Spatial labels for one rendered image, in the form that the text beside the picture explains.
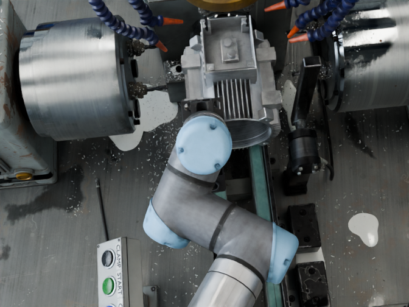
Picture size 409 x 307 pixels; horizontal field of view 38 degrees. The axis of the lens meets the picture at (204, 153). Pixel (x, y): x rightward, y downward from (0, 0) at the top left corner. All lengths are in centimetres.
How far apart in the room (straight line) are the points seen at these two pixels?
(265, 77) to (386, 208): 44
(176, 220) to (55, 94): 45
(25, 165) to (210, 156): 67
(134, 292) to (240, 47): 51
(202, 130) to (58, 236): 72
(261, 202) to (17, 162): 54
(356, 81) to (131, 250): 54
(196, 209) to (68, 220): 66
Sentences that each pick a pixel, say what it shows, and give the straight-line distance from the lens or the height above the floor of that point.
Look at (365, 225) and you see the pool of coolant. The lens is 141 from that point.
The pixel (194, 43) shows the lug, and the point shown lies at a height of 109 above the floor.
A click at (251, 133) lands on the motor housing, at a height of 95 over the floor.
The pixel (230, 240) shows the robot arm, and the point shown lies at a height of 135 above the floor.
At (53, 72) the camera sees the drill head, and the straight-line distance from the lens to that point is 118.
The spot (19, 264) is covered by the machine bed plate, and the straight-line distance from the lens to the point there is 145.
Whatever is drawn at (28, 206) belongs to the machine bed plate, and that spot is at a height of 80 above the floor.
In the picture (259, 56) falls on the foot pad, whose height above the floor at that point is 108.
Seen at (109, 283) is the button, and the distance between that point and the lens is 110.
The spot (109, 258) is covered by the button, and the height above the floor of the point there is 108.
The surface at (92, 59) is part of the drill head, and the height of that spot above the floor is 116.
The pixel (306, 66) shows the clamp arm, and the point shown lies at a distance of 103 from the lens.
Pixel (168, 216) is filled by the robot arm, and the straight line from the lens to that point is 84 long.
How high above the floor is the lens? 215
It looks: 69 degrees down
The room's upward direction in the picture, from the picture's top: 8 degrees counter-clockwise
